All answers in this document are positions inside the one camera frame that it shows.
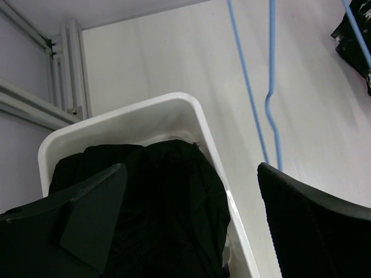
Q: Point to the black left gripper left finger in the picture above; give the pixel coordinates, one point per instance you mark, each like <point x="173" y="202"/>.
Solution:
<point x="66" y="234"/>

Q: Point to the black patterned trousers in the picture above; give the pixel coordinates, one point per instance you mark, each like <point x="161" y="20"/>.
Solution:
<point x="348" y="46"/>

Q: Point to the white plastic basket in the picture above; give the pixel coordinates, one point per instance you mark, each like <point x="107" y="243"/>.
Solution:
<point x="173" y="115"/>

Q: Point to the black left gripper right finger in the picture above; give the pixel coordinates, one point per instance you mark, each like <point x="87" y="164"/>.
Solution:
<point x="315" y="234"/>

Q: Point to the aluminium frame post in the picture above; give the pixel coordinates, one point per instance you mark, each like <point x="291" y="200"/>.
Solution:
<point x="43" y="76"/>

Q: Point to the light blue wire hanger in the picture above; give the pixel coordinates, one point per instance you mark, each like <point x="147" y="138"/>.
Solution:
<point x="271" y="83"/>

